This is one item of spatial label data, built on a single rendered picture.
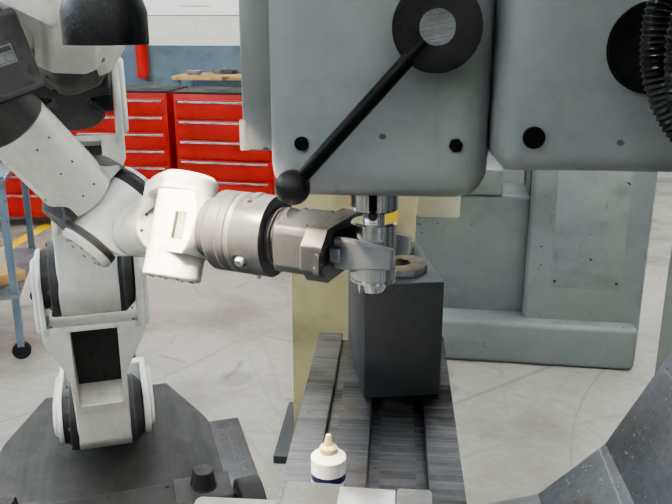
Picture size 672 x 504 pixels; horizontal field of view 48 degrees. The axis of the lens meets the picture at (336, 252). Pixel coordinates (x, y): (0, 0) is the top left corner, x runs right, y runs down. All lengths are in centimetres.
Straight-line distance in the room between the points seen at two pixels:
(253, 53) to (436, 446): 60
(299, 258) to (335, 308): 189
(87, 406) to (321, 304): 124
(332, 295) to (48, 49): 175
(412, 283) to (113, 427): 76
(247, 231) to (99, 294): 67
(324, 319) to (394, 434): 159
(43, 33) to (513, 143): 62
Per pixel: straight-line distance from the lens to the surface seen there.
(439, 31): 61
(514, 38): 63
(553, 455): 289
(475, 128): 66
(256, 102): 74
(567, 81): 64
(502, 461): 281
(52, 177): 105
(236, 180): 546
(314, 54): 65
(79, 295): 142
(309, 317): 267
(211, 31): 1002
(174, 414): 189
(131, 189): 109
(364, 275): 76
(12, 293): 366
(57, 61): 108
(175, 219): 84
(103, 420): 162
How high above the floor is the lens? 146
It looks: 17 degrees down
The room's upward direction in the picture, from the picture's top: straight up
